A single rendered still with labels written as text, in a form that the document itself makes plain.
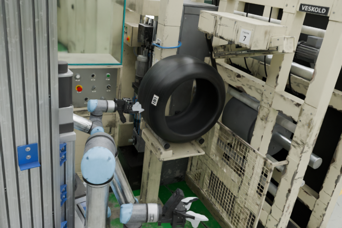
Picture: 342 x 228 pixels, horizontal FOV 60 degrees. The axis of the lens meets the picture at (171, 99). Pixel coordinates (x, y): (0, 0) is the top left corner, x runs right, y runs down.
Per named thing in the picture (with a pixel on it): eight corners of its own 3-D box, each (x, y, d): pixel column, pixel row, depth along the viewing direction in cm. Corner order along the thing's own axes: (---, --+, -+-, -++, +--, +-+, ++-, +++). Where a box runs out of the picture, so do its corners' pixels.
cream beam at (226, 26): (196, 30, 219) (199, 9, 214) (224, 31, 231) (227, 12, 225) (250, 50, 170) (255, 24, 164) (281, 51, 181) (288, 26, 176)
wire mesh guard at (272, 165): (186, 174, 278) (197, 105, 253) (187, 173, 279) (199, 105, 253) (248, 250, 205) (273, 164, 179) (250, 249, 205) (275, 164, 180)
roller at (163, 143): (146, 127, 232) (145, 122, 230) (151, 124, 233) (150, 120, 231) (165, 150, 203) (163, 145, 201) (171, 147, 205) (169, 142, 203)
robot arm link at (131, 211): (119, 215, 126) (120, 199, 123) (145, 214, 129) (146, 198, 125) (119, 229, 119) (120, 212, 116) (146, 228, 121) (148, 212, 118)
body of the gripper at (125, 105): (135, 102, 186) (116, 101, 180) (132, 114, 189) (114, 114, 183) (131, 97, 192) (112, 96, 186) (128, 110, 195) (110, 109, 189)
